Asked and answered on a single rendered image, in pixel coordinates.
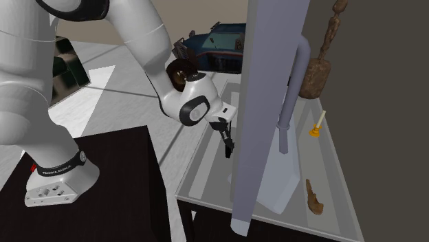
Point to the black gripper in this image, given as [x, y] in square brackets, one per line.
[218, 126]

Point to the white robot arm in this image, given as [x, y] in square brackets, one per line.
[30, 100]

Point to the grey table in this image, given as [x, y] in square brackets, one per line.
[207, 174]

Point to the orange candle holder with candle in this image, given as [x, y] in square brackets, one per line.
[315, 131]

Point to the blue toy car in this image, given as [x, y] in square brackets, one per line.
[221, 47]

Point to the brown wooden piece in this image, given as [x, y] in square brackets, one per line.
[314, 201]

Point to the brown wooden figure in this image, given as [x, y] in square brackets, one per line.
[315, 77]

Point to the dark robot stand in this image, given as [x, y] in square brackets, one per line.
[120, 187]

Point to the dark glossy cabinet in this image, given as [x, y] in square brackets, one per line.
[68, 72]

